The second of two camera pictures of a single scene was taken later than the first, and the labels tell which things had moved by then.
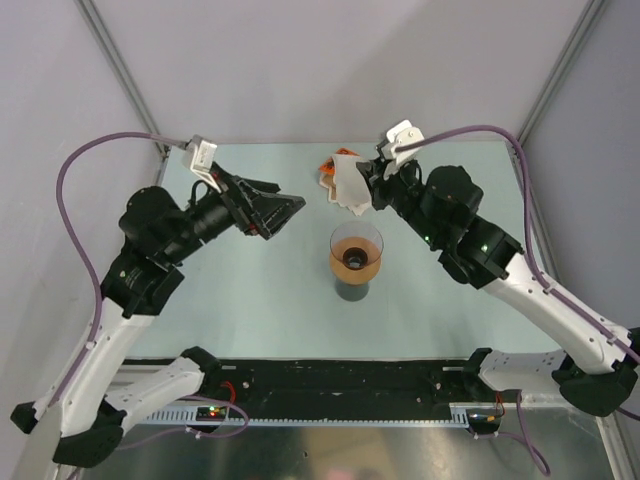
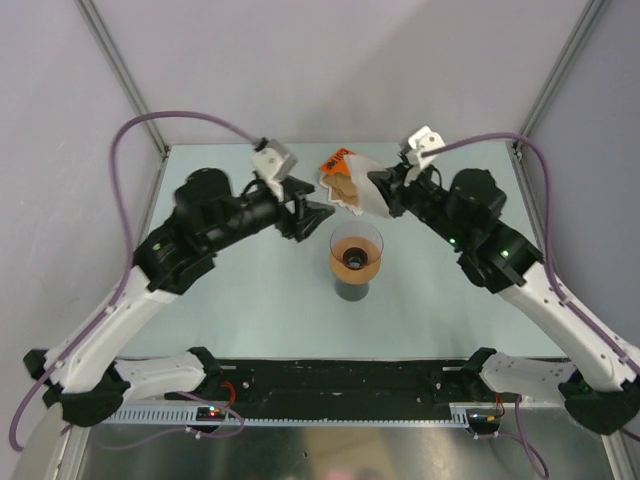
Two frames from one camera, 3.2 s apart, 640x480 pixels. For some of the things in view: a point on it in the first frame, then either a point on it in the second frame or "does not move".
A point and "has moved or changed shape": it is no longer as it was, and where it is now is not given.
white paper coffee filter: [352, 189] has moved or changed shape
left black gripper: [269, 212] to [291, 224]
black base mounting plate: [277, 384] does not move
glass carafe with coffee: [352, 292] does not move
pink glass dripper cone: [356, 246] does not move
